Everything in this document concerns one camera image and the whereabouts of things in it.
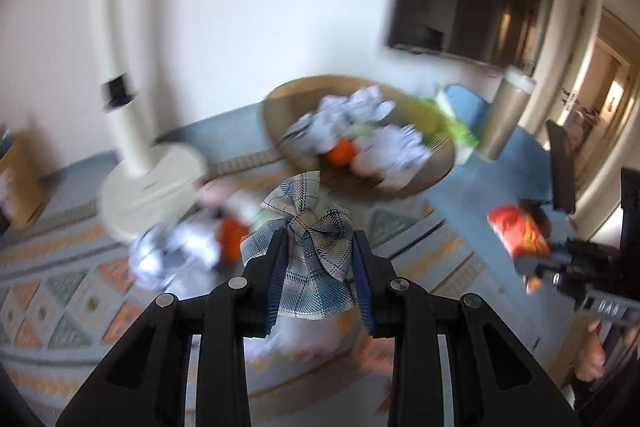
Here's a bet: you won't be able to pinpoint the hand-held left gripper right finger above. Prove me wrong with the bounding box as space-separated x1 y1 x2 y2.
352 230 583 427

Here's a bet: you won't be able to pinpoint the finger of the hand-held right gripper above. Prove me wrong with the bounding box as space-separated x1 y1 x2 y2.
545 240 582 261
516 256 567 296

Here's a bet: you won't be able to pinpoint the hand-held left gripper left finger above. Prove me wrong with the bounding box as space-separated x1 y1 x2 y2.
55 228 290 427

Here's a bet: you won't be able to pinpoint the red snack bag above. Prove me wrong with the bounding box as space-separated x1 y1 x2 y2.
486 203 552 274

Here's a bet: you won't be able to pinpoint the blue plaid cloth pouch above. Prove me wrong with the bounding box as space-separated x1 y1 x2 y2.
241 171 358 321

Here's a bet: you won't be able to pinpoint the small orange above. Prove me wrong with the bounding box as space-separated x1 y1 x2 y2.
219 216 249 260
327 138 358 166

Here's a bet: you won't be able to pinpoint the pink white green plush toy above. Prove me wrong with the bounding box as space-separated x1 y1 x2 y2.
199 181 262 229

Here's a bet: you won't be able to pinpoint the woven straw basket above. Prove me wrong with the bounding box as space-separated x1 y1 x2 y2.
262 74 459 201

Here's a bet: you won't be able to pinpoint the person's right hand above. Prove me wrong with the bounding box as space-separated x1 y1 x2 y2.
574 320 609 381

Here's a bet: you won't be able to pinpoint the black flat board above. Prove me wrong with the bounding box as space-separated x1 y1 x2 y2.
544 118 579 214

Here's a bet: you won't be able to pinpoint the beige tumbler with lid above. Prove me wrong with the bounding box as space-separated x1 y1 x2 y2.
476 66 539 161

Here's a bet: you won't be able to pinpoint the white floor lamp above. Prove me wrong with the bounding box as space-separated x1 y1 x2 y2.
89 0 209 241

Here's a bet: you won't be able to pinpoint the white crumpled cloths in basket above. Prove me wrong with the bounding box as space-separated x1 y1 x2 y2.
284 94 352 154

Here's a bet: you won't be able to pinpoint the patterned rug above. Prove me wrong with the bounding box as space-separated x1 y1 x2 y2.
0 102 551 427

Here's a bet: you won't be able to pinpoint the cardboard box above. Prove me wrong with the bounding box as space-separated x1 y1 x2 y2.
0 126 49 229

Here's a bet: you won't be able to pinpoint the wooden door frame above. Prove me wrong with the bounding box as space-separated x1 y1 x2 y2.
564 6 640 188

